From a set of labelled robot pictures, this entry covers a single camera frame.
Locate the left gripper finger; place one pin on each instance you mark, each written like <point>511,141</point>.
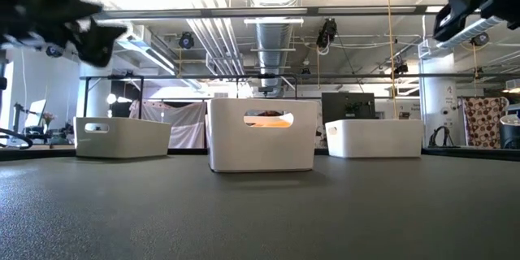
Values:
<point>83,4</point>
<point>99,42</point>

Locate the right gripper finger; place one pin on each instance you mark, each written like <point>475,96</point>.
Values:
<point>467,8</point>

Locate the white plastic basket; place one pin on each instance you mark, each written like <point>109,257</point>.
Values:
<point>264,150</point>
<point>122,142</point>
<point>373,140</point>

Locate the yellow lemon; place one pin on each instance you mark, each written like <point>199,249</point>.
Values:
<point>268,122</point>

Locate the round black ceiling lamp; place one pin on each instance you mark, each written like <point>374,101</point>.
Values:
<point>480,39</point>
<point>186,40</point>
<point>54,52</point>

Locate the white round column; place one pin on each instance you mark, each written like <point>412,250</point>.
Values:
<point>95,93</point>
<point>436,97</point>

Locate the white computer screen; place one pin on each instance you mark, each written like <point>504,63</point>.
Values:
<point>35,113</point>

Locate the polka dot patterned cloth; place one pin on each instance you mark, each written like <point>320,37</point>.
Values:
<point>483,122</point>

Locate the white hanging sheet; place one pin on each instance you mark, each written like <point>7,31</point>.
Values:
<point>183,126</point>

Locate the grey round bin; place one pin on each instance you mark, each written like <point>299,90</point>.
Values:
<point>511,132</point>

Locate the black hanging ceiling device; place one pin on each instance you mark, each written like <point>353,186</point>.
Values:
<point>327,32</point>

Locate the black metal rack frame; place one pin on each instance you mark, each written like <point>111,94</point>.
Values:
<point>203,76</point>

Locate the grey overhead frame beam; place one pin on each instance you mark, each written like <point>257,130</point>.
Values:
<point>264,10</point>

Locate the silver ceiling air duct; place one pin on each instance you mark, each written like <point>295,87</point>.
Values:
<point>274,40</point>

